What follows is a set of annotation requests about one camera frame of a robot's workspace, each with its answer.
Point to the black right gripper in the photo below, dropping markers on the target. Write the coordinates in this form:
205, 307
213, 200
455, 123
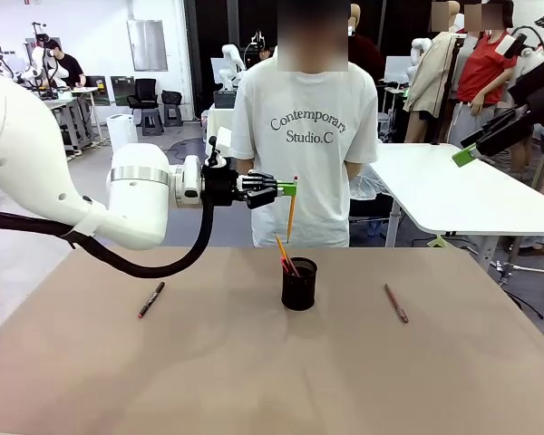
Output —
539, 86

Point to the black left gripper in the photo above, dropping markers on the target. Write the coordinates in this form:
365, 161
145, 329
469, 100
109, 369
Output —
220, 186

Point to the yellow pencil with pink eraser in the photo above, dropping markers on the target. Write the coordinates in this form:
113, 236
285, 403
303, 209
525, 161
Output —
281, 247
291, 217

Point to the black pen with pink cap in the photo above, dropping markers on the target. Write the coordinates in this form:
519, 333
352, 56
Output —
290, 266

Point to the black marker with red tip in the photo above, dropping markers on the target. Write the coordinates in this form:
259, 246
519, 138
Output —
152, 300

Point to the reddish brown pen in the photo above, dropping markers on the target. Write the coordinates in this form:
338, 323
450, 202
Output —
396, 304

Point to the person's left forearm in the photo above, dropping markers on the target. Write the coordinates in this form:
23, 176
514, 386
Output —
354, 170

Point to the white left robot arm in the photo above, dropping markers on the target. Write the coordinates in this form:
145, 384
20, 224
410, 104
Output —
27, 158

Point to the black mesh pen holder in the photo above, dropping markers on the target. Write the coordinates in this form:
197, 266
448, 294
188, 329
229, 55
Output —
299, 292

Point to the person in white T-shirt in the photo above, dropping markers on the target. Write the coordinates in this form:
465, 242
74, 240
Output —
299, 136

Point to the mannequin in red shirt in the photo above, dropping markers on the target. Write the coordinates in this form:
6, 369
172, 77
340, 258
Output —
485, 68

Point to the white side table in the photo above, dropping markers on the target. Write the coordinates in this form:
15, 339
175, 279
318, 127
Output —
458, 190

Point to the table with white cloth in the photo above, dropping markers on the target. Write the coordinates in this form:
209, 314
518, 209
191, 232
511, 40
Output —
217, 120

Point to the black equipment box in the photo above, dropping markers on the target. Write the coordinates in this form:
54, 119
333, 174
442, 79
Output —
224, 99

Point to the clear plastic bag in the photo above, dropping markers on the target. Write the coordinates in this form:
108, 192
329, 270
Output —
365, 183

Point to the white board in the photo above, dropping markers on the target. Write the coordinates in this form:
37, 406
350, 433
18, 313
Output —
396, 68

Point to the green plastic part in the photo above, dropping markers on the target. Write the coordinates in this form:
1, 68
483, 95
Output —
436, 241

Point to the grey plastic stool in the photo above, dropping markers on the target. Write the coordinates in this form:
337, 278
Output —
152, 121

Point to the seated person in black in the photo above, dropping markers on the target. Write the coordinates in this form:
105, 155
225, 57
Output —
265, 54

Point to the metal tripod base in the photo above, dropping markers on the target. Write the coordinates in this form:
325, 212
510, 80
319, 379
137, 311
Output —
504, 272

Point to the white air purifier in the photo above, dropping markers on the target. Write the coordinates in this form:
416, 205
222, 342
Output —
123, 129

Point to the black office chair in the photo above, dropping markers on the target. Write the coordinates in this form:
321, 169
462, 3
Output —
142, 93

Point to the person in black shirt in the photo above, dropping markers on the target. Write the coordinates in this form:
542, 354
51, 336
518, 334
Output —
70, 68

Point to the white humanoid robot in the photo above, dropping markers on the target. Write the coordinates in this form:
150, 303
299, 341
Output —
38, 54

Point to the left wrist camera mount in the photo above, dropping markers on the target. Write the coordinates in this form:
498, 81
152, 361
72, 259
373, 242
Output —
214, 151

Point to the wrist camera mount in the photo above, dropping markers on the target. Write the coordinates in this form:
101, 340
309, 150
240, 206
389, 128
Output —
214, 151
511, 45

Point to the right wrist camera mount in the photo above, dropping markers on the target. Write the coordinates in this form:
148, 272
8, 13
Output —
511, 45

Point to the black camera stand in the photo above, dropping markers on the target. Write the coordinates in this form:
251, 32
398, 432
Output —
255, 41

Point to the metal wall panel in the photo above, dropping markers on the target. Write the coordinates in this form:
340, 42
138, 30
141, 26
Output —
147, 45

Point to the white desk with metal frame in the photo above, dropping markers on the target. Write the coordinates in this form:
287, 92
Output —
74, 113

